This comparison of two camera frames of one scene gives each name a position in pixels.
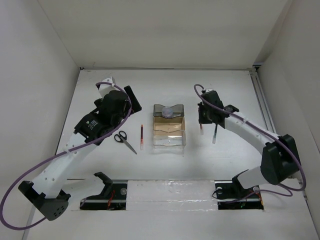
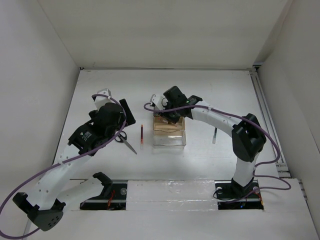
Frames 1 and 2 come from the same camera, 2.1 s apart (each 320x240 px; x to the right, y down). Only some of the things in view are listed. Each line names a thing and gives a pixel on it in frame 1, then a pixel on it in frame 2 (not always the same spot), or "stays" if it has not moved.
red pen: (201, 126) to (165, 121)
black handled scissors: (122, 137) stays
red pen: (141, 143) stays
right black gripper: (201, 119) to (170, 119)
